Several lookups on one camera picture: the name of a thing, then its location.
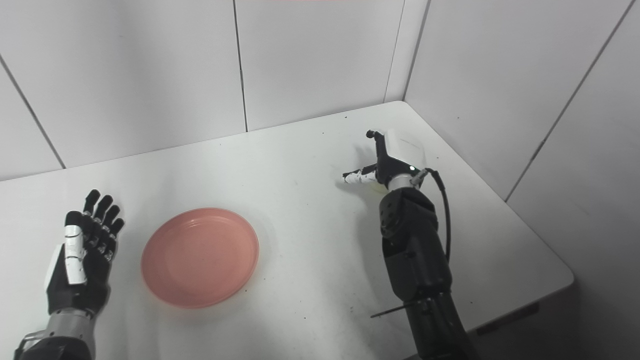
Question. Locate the pink round plate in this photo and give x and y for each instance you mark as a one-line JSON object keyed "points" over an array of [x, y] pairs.
{"points": [[200, 257]]}

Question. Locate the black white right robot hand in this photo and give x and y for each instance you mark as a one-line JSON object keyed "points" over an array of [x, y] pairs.
{"points": [[400, 150]]}

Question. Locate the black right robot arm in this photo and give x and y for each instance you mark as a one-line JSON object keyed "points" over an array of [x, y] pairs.
{"points": [[415, 250]]}

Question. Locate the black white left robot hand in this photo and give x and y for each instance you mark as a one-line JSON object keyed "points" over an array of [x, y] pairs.
{"points": [[95, 280]]}

